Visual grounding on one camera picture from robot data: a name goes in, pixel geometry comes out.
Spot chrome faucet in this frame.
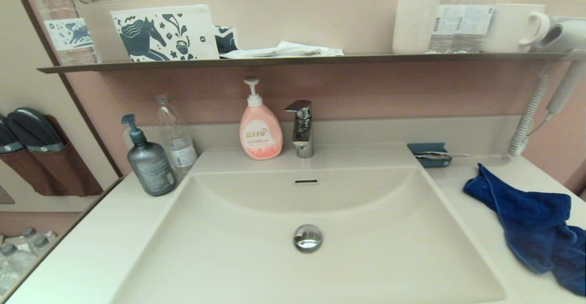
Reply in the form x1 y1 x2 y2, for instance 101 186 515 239
284 99 315 158

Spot blue microfiber towel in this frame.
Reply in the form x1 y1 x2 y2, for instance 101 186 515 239
463 163 586 297

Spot white ceramic sink basin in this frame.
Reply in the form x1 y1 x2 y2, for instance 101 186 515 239
112 166 506 304

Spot pink soap pump bottle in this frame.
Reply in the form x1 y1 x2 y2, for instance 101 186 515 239
239 77 283 160

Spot white toiletry packets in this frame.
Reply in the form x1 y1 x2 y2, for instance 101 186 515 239
219 41 345 59

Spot chrome drain stopper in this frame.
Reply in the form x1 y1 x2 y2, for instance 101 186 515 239
293 224 323 253

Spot clear empty plastic bottle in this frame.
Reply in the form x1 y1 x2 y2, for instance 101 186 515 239
155 94 198 176

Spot small patterned pouch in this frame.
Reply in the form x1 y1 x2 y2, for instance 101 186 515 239
213 26 240 55

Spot blue soap tray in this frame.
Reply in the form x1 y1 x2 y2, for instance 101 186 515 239
407 142 453 168

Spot thin white packet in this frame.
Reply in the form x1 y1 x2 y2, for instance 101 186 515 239
416 152 472 160

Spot grey pump dispenser bottle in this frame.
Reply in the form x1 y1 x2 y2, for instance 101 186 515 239
121 114 177 197

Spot horse print pouch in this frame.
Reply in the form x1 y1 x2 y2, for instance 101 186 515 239
110 4 220 62

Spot white label water bottle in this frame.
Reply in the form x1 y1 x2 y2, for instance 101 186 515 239
427 0 464 54
458 0 497 54

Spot brown slipper holder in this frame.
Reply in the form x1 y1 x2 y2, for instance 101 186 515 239
0 115 103 197

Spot white ceramic mug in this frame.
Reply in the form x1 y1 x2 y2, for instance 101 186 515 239
481 4 550 54

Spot horse label water bottle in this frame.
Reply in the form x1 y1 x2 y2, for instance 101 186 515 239
25 0 101 65

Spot grey slipper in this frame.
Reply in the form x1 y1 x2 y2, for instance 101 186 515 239
6 107 65 152
0 114 24 153

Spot grey capped water bottle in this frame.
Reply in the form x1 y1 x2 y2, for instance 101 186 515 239
0 244 38 295
28 235 56 261
18 227 58 252

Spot white hair dryer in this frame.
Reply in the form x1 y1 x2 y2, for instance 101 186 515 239
533 16 586 114

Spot grey wall shelf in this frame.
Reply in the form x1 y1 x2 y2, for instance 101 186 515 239
37 51 586 74

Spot white handleless cup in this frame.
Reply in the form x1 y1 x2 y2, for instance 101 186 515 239
392 0 440 55

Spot white coiled dryer cord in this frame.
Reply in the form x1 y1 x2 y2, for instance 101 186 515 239
508 73 550 157

